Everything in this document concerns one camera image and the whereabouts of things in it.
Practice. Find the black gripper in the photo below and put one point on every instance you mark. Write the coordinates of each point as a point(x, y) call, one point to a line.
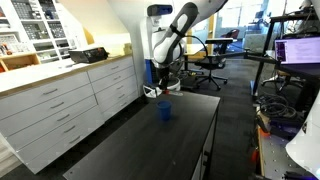
point(163, 74)

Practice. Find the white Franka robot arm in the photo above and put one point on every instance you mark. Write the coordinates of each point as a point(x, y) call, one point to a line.
point(166, 50)

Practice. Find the blue plastic cup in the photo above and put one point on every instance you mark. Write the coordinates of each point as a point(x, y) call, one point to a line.
point(164, 111)

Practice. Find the light wooden desk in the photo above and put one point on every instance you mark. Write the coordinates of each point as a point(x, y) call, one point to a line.
point(196, 49)

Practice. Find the small yellowish box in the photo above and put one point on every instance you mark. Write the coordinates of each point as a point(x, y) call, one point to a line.
point(128, 49)

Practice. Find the black office chair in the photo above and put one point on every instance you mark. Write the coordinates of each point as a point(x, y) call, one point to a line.
point(213, 63)

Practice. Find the white blue mobile robot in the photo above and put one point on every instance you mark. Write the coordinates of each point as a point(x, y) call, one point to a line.
point(150, 33)

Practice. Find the black equipment case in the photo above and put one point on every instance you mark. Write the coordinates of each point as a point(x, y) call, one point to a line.
point(87, 55)

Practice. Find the red lounge chair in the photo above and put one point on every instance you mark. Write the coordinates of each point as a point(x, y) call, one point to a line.
point(231, 33)

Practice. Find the long white drawer cabinet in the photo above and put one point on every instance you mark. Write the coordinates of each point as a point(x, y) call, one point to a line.
point(50, 106)

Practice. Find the wooden cubby shelf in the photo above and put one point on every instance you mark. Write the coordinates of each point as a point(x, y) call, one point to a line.
point(33, 60)

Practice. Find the metal breadboard table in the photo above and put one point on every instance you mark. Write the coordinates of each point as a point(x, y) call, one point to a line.
point(276, 160)

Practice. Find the black computer monitor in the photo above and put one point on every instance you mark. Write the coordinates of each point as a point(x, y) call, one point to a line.
point(298, 50)

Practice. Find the yellow window frame post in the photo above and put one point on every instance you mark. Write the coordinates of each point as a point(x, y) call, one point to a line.
point(211, 33)

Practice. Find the black standing desk frame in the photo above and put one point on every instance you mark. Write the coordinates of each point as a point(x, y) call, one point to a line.
point(263, 58)

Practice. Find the parts bin wall shelf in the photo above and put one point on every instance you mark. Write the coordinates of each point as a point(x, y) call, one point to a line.
point(36, 30)

